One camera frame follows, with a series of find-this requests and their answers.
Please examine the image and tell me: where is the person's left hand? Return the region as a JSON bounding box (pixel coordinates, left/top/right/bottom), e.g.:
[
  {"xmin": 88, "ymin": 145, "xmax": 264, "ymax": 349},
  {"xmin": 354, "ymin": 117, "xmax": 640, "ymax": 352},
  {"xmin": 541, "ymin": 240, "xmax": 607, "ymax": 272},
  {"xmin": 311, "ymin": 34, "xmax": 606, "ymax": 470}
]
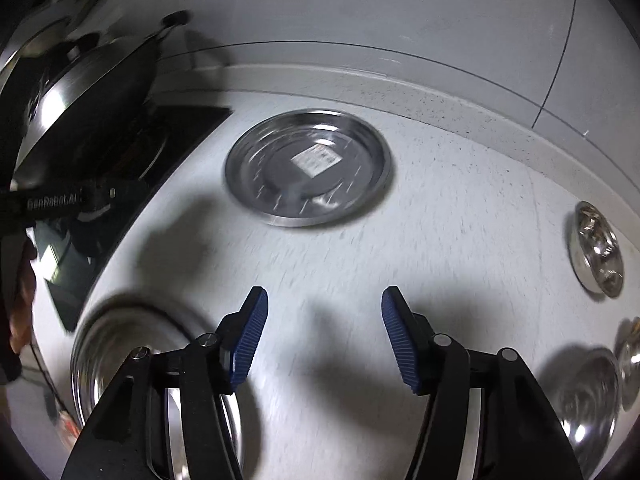
[{"xmin": 7, "ymin": 242, "xmax": 38, "ymax": 356}]

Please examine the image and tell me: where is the thin black cable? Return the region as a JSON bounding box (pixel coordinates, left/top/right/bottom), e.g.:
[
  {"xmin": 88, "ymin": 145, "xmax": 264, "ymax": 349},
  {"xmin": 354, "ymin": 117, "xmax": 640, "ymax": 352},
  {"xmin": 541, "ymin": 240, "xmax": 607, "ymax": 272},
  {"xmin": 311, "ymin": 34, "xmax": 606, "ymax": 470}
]
[{"xmin": 27, "ymin": 342, "xmax": 68, "ymax": 413}]

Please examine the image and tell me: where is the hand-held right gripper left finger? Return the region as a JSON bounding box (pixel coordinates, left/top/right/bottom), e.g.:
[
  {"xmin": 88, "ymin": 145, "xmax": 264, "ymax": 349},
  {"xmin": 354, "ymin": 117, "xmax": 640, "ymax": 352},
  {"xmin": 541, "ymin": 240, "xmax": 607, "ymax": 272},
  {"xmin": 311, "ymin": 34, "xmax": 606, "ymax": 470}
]
[{"xmin": 60, "ymin": 286, "xmax": 270, "ymax": 480}]

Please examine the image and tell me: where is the black glass gas stove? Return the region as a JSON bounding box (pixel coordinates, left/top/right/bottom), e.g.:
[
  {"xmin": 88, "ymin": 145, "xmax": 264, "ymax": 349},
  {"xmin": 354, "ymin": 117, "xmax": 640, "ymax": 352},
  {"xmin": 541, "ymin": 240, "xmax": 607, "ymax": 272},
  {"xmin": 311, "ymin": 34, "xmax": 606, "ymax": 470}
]
[{"xmin": 30, "ymin": 100, "xmax": 235, "ymax": 332}]

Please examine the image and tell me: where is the steel wok lid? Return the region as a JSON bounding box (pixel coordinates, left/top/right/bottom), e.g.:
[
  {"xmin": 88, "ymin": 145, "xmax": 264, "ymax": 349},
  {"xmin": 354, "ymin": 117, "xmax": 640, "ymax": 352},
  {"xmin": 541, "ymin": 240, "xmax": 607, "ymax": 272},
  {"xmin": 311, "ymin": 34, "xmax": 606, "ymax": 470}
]
[{"xmin": 12, "ymin": 35, "xmax": 131, "ymax": 176}]

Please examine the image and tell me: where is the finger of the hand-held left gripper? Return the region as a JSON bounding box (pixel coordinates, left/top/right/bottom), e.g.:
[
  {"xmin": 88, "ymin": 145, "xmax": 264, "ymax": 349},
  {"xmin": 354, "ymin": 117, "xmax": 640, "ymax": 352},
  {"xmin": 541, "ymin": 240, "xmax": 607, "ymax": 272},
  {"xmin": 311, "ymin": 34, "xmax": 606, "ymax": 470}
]
[{"xmin": 82, "ymin": 179, "xmax": 149, "ymax": 217}]

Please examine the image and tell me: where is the steel plate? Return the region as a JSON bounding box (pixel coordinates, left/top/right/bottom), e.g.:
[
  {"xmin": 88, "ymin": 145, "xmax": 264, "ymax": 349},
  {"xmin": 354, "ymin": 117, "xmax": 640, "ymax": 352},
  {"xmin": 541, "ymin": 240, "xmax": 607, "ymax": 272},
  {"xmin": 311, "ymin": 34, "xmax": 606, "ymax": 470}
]
[{"xmin": 224, "ymin": 108, "xmax": 393, "ymax": 228}]

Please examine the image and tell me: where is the black wok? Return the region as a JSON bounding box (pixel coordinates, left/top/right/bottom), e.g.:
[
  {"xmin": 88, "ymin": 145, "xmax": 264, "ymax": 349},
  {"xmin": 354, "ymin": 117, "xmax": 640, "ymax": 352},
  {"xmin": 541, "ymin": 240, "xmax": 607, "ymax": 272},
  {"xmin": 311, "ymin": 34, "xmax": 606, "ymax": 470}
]
[{"xmin": 15, "ymin": 10, "xmax": 191, "ymax": 181}]

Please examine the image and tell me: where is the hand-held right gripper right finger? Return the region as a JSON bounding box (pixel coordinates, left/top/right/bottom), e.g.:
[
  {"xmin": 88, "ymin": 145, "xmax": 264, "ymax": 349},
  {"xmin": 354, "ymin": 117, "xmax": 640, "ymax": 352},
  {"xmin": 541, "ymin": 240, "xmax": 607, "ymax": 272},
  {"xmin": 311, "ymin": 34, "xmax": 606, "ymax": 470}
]
[{"xmin": 381, "ymin": 286, "xmax": 586, "ymax": 480}]

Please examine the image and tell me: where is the stainless steel bowl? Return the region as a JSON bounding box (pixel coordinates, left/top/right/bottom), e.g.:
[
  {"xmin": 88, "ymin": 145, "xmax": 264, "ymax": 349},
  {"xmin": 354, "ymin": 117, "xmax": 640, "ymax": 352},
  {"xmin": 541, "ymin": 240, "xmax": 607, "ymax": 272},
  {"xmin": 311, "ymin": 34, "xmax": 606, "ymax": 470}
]
[{"xmin": 70, "ymin": 300, "xmax": 246, "ymax": 480}]

